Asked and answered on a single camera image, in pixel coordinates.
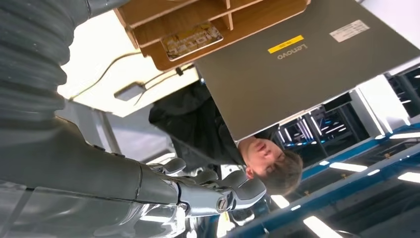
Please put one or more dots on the small black USB hub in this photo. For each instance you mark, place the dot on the small black USB hub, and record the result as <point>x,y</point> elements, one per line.
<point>129,92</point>

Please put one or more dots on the person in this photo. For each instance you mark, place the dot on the person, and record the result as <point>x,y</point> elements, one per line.
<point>190,124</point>

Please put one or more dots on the wooden card organizer box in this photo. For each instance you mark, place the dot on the wooden card organizer box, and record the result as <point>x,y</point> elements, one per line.
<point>249,23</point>

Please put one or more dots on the grey laptop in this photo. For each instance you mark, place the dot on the grey laptop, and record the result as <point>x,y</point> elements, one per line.
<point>279,85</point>

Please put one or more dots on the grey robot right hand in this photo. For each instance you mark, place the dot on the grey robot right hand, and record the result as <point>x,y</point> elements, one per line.
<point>82,177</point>

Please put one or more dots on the grey kiosk stand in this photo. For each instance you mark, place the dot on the grey kiosk stand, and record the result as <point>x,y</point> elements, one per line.
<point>92,128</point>

